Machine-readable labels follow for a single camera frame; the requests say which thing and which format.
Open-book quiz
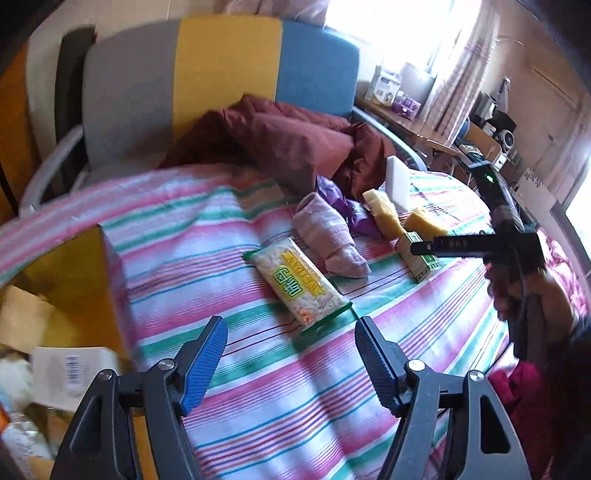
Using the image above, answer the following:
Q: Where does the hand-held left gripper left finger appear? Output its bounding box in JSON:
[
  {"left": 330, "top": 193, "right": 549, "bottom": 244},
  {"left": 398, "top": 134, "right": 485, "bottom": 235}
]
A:
[{"left": 48, "top": 315, "right": 229, "bottom": 480}]

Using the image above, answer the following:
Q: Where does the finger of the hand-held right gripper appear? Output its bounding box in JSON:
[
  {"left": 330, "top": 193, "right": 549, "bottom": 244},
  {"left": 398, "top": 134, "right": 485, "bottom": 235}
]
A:
[{"left": 410, "top": 233, "right": 485, "bottom": 259}]

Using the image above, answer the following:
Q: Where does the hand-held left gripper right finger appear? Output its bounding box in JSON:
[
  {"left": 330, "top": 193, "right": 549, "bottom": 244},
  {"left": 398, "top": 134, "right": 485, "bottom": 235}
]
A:
[{"left": 355, "top": 316, "right": 534, "bottom": 480}]

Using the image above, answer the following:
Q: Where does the green white small box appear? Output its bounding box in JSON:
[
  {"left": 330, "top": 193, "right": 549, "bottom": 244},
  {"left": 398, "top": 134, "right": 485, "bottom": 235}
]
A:
[{"left": 396, "top": 231, "right": 441, "bottom": 284}]

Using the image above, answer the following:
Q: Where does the yellow sponge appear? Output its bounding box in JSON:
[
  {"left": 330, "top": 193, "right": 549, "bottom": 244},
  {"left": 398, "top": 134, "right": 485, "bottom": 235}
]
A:
[
  {"left": 361, "top": 188, "right": 407, "bottom": 241},
  {"left": 403, "top": 206, "right": 451, "bottom": 243}
]

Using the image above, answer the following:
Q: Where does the plain white box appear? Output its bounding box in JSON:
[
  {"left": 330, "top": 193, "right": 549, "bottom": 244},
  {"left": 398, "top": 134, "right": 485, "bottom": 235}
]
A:
[{"left": 384, "top": 155, "right": 411, "bottom": 214}]

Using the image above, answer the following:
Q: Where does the purple packet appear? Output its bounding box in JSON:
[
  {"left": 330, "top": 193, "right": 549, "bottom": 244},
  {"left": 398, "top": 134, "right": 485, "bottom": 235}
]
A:
[{"left": 316, "top": 175, "right": 384, "bottom": 238}]

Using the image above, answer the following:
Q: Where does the green yellow noodle packet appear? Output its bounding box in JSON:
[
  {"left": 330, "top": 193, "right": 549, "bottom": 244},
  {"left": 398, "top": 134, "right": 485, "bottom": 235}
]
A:
[{"left": 242, "top": 237, "right": 360, "bottom": 349}]

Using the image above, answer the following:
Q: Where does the pink sock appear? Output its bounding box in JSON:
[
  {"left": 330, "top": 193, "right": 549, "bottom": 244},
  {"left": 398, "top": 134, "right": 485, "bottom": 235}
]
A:
[{"left": 291, "top": 192, "right": 370, "bottom": 278}]

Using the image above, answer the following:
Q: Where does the white box with barcode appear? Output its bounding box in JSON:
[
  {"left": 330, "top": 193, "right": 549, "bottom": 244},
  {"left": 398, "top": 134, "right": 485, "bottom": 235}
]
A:
[{"left": 30, "top": 346, "right": 118, "bottom": 411}]

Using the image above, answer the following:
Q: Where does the yellow cardboard box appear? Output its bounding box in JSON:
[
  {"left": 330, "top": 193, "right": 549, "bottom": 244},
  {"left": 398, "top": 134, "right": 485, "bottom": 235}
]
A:
[{"left": 0, "top": 224, "right": 139, "bottom": 480}]

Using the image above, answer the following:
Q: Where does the tan cardboard box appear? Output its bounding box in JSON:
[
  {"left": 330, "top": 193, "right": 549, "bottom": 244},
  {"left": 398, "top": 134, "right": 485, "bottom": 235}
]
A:
[{"left": 0, "top": 285, "right": 65, "bottom": 352}]

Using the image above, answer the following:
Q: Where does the person's right hand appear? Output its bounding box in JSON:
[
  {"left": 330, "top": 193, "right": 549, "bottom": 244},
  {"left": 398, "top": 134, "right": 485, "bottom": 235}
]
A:
[{"left": 485, "top": 267, "right": 578, "bottom": 333}]

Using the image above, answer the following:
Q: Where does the pink floral bedding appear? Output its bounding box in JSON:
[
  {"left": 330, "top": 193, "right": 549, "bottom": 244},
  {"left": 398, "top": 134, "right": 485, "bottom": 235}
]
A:
[{"left": 538, "top": 226, "right": 591, "bottom": 324}]

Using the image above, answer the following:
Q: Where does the striped blanket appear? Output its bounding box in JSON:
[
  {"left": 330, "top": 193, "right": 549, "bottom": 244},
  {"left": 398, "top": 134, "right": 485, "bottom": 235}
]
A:
[{"left": 0, "top": 164, "right": 513, "bottom": 480}]

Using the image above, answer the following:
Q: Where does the wooden side desk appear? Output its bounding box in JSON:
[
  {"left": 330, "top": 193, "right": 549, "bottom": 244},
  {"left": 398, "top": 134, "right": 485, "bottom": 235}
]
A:
[{"left": 355, "top": 95, "right": 467, "bottom": 171}]

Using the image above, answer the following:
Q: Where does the black stereo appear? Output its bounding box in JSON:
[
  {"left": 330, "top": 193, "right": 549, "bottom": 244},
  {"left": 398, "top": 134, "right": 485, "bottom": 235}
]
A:
[{"left": 473, "top": 92, "right": 520, "bottom": 155}]

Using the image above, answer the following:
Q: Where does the red clothing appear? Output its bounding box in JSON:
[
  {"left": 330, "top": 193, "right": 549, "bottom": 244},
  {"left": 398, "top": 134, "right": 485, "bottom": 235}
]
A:
[{"left": 488, "top": 360, "right": 568, "bottom": 462}]

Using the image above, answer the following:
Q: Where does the purple box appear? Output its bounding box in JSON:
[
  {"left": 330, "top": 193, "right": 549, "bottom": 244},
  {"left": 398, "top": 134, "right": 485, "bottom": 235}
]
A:
[{"left": 392, "top": 90, "right": 422, "bottom": 118}]

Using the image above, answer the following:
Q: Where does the pink patterned curtain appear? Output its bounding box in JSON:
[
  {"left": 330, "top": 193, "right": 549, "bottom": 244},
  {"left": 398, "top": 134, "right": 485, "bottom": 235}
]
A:
[
  {"left": 222, "top": 0, "right": 331, "bottom": 26},
  {"left": 427, "top": 28, "right": 497, "bottom": 146}
]

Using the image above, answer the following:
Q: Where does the white box with label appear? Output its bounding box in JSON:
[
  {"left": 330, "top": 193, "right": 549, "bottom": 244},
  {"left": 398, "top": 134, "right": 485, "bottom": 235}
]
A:
[{"left": 365, "top": 66, "right": 402, "bottom": 104}]

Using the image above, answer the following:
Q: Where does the dark red cloth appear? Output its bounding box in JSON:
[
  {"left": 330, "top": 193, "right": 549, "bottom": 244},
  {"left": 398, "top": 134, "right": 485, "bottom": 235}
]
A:
[{"left": 159, "top": 95, "right": 398, "bottom": 201}]

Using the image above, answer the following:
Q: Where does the grey yellow blue chair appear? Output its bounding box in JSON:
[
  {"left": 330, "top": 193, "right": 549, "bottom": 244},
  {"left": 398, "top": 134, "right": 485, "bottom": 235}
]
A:
[{"left": 18, "top": 16, "right": 430, "bottom": 217}]

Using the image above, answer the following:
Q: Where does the wooden wardrobe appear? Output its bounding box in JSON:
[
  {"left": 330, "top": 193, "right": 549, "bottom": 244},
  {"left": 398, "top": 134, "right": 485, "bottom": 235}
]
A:
[{"left": 0, "top": 46, "right": 38, "bottom": 222}]

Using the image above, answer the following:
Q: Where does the black rolled mat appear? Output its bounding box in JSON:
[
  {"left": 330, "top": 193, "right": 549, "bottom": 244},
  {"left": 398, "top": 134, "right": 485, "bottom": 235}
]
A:
[{"left": 54, "top": 28, "right": 97, "bottom": 185}]

